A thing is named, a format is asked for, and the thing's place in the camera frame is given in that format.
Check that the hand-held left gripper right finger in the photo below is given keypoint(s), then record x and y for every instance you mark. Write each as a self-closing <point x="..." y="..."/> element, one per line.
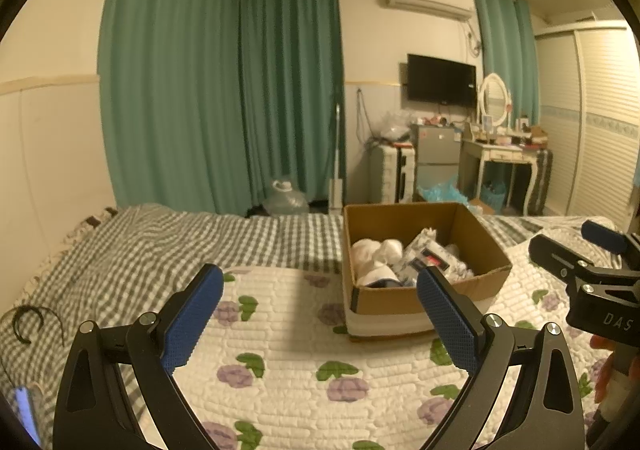
<point x="450" y="325"/>

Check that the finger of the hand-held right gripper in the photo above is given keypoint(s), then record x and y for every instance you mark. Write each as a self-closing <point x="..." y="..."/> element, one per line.
<point x="555" y="250"/>
<point x="605" y="235"/>

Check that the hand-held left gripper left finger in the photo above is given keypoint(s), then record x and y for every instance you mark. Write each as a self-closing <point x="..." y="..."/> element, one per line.
<point x="195" y="320"/>

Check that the brown cardboard box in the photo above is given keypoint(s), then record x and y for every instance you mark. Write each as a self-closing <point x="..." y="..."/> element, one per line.
<point x="390" y="302"/>

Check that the floral tissue pack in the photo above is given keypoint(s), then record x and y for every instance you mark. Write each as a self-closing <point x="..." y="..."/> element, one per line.
<point x="425" y="252"/>

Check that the white socks pair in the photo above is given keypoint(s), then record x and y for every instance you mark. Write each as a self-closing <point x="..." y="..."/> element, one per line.
<point x="380" y="252"/>

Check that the person's right hand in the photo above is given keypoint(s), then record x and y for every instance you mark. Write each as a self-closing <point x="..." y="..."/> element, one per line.
<point x="607" y="370"/>

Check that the white louvred wardrobe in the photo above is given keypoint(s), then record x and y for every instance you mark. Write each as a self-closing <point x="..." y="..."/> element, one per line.
<point x="600" y="130"/>

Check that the white floral quilt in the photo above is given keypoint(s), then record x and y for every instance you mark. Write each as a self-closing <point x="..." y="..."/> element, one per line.
<point x="300" y="330"/>

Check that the white dressing table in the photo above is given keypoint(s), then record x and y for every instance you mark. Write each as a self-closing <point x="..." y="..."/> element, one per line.
<point x="492" y="155"/>

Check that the blue plastic bag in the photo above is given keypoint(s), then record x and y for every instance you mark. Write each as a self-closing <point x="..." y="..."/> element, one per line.
<point x="442" y="190"/>

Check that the brown patterned ruffled sheet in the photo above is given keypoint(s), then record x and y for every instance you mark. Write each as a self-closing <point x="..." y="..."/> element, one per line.
<point x="92" y="221"/>

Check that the clear water jug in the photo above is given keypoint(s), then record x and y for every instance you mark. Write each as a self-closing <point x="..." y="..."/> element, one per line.
<point x="285" y="200"/>

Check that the silver mini fridge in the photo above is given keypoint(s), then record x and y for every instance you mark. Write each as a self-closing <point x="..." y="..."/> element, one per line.
<point x="435" y="150"/>

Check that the white ribbed suitcase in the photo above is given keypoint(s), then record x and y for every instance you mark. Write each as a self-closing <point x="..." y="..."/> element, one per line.
<point x="395" y="172"/>

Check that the oval white vanity mirror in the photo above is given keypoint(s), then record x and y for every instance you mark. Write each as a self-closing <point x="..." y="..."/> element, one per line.
<point x="495" y="97"/>

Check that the smartphone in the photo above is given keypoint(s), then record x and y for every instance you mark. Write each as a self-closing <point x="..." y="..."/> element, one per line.
<point x="27" y="415"/>

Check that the clear plastic bag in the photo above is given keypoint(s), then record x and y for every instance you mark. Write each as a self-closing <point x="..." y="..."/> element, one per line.
<point x="396" y="126"/>

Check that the white upright mop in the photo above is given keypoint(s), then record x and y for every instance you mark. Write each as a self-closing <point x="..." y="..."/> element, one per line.
<point x="337" y="155"/>

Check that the narrow green window curtain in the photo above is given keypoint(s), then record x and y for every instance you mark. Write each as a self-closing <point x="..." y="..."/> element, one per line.
<point x="505" y="50"/>

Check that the air conditioner pipe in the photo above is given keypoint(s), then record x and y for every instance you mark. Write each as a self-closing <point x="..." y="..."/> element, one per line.
<point x="475" y="37"/>

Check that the wide green curtain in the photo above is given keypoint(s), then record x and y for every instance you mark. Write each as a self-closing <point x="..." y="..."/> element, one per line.
<point x="170" y="80"/>

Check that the green corner curtain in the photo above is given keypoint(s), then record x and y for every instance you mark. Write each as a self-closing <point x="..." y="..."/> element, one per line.
<point x="290" y="80"/>

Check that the small photo frame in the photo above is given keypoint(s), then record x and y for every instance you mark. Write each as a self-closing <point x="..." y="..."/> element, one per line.
<point x="486" y="121"/>

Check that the black wall television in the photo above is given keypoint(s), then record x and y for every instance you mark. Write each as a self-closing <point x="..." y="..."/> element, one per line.
<point x="440" y="80"/>

